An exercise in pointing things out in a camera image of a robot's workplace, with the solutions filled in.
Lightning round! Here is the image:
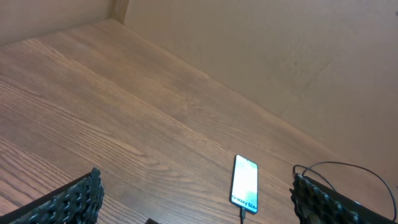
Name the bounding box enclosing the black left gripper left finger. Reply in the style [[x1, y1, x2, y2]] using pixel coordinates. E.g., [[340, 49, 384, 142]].
[[1, 168, 104, 224]]

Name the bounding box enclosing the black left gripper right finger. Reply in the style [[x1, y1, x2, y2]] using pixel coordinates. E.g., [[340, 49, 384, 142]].
[[290, 174, 394, 224]]

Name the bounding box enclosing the blue Samsung Galaxy smartphone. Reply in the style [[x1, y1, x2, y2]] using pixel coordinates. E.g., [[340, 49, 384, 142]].
[[229, 155, 259, 214]]

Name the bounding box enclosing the black USB charging cable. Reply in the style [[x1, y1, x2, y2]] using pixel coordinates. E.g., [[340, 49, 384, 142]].
[[239, 161, 397, 224]]

